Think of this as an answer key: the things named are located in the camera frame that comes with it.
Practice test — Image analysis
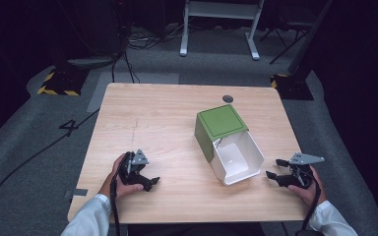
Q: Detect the white metal table frame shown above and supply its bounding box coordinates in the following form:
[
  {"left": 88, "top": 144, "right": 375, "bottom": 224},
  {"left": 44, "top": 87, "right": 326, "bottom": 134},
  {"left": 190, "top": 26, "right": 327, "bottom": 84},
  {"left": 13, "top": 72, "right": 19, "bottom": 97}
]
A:
[{"left": 179, "top": 0, "right": 266, "bottom": 61}]

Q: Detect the long black floor cable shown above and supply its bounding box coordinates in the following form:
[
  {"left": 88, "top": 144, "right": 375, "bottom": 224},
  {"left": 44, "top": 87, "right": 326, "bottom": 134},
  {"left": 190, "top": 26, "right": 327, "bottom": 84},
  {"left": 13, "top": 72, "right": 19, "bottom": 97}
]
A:
[{"left": 0, "top": 107, "right": 101, "bottom": 219}]

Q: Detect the person's left hand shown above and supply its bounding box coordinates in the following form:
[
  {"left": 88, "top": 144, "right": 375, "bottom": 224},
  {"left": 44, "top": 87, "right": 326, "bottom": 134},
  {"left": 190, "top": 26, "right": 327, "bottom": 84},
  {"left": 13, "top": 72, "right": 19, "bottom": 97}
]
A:
[{"left": 98, "top": 153, "right": 145, "bottom": 200}]

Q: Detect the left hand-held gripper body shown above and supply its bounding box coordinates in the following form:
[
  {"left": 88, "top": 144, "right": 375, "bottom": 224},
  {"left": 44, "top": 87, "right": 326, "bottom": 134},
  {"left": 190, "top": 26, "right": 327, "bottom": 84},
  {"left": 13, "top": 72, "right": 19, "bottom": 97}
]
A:
[{"left": 118, "top": 148, "right": 151, "bottom": 187}]

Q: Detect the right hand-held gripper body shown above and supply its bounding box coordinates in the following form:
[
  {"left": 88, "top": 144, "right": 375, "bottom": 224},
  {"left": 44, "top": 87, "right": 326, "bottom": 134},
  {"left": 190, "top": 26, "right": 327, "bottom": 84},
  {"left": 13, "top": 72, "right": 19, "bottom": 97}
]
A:
[{"left": 284, "top": 151, "right": 326, "bottom": 190}]

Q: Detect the grey metal stand post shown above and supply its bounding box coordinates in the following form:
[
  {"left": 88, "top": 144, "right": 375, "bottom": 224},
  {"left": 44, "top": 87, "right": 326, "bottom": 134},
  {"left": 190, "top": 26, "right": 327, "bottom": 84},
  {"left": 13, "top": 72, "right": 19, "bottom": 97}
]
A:
[{"left": 287, "top": 0, "right": 335, "bottom": 76}]

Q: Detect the green box sleeve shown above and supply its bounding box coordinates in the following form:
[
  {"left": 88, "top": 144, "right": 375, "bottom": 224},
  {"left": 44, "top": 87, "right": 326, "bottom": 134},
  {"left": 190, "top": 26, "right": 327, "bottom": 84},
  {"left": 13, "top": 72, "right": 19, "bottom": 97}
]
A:
[{"left": 193, "top": 103, "right": 250, "bottom": 163}]

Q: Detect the white drawer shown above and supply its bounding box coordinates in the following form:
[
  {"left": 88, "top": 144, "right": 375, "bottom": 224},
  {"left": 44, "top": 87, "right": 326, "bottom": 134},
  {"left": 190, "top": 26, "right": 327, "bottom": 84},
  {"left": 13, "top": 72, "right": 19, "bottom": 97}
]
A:
[{"left": 211, "top": 130, "right": 266, "bottom": 187}]

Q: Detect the bundle of floor cables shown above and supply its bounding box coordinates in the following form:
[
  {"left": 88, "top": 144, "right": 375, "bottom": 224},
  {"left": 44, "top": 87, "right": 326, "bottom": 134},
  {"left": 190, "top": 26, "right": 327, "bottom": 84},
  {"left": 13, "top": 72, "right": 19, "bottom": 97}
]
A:
[{"left": 110, "top": 19, "right": 186, "bottom": 85}]

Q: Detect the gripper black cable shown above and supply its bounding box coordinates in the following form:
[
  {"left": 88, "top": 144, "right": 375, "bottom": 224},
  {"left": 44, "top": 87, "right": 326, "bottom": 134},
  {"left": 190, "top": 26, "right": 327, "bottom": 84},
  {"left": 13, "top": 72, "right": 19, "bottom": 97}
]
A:
[
  {"left": 109, "top": 151, "right": 128, "bottom": 236},
  {"left": 294, "top": 165, "right": 323, "bottom": 236}
]

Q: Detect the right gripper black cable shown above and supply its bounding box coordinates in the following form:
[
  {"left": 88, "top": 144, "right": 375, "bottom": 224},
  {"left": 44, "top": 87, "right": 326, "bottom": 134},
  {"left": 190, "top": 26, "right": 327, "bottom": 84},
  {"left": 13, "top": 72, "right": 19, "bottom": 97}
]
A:
[{"left": 294, "top": 165, "right": 323, "bottom": 236}]

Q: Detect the black yellow striped stand base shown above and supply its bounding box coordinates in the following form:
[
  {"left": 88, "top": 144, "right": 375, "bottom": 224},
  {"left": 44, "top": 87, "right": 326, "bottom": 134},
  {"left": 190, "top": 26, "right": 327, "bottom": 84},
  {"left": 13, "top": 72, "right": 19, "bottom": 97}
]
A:
[
  {"left": 270, "top": 73, "right": 315, "bottom": 101},
  {"left": 36, "top": 65, "right": 90, "bottom": 97}
]

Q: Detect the black tape floor mark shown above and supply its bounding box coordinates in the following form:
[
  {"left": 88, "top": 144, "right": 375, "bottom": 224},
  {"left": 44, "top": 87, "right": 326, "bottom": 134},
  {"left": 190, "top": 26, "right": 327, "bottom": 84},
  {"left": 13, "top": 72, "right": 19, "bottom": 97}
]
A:
[{"left": 58, "top": 119, "right": 80, "bottom": 138}]

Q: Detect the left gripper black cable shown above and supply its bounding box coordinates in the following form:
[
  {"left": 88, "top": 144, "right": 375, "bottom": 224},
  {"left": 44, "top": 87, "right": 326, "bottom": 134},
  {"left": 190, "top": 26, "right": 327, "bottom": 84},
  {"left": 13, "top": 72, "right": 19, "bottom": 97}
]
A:
[{"left": 109, "top": 151, "right": 128, "bottom": 236}]

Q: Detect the black tripod stand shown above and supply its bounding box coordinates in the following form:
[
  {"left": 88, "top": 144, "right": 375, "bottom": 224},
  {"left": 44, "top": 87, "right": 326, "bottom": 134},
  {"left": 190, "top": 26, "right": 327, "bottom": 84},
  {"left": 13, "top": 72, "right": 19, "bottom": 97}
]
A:
[{"left": 259, "top": 21, "right": 310, "bottom": 66}]

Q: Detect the person's right hand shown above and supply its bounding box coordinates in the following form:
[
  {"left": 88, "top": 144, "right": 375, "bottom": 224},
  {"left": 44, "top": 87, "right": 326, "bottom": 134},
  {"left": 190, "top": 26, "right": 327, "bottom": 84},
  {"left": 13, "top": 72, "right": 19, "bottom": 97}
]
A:
[{"left": 286, "top": 164, "right": 328, "bottom": 207}]

